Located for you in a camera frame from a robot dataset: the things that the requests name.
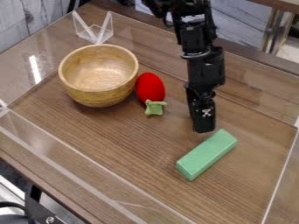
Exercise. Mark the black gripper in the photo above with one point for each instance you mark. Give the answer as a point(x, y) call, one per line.
point(206, 76)

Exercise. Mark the green block stick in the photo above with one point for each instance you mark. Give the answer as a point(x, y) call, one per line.
point(206, 154)

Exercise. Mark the brown wooden bowl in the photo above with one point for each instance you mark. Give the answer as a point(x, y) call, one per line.
point(99, 74)

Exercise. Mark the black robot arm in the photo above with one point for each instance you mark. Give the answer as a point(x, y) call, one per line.
point(191, 19)

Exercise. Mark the red plush strawberry toy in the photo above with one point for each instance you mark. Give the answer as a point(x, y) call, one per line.
point(151, 92)

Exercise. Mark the metal table leg background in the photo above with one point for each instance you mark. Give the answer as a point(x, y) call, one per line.
point(276, 30)

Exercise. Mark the clear acrylic corner bracket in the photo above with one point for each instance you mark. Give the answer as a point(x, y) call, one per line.
point(96, 34)

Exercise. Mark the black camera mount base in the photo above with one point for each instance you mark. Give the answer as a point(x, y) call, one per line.
point(35, 213)

